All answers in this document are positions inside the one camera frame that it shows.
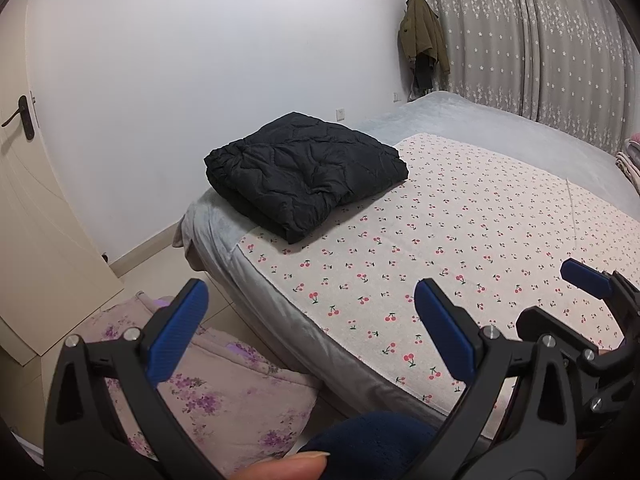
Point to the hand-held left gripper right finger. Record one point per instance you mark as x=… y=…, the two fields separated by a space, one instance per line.
x=445 y=330

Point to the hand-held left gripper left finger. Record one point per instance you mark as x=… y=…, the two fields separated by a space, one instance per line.
x=177 y=330

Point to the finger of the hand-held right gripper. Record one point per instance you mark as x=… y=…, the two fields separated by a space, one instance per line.
x=585 y=277
x=535 y=322

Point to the black quilted jacket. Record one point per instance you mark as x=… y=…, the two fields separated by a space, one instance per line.
x=300 y=170

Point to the person's left hand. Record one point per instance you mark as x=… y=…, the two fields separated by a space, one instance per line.
x=280 y=467

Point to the purple floral quilt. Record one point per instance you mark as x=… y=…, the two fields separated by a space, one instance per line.
x=225 y=395

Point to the cherry print bed sheet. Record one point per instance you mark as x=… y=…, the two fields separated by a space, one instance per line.
x=450 y=220

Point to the stack of folded cloths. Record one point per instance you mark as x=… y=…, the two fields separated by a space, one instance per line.
x=631 y=162

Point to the person's dark blue clothing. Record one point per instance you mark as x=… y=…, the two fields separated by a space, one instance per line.
x=370 y=440

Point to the cream door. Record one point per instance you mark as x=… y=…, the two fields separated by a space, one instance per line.
x=40 y=210

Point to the grey star print curtain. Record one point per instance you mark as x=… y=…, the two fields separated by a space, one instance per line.
x=525 y=35

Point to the hanging dark pants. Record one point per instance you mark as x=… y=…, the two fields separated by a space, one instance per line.
x=424 y=72

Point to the hanging olive jacket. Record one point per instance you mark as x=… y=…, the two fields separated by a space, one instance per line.
x=420 y=30

